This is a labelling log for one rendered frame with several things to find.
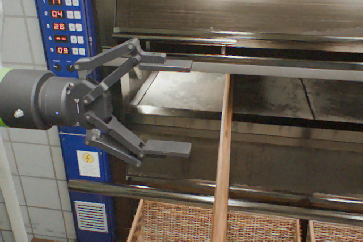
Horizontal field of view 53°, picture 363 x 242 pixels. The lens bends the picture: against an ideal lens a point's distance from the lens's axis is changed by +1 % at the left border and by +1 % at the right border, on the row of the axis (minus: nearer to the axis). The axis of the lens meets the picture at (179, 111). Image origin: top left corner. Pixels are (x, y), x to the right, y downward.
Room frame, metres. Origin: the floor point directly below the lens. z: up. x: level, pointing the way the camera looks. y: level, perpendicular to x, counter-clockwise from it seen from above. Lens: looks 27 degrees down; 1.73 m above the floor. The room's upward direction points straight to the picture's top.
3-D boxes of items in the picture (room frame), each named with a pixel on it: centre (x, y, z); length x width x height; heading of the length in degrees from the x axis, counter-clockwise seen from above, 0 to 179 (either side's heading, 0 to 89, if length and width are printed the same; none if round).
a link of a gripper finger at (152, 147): (0.48, 0.02, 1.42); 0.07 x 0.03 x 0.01; 81
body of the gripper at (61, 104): (0.50, 0.15, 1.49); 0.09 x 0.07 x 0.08; 81
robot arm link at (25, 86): (0.51, 0.22, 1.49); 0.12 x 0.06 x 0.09; 171
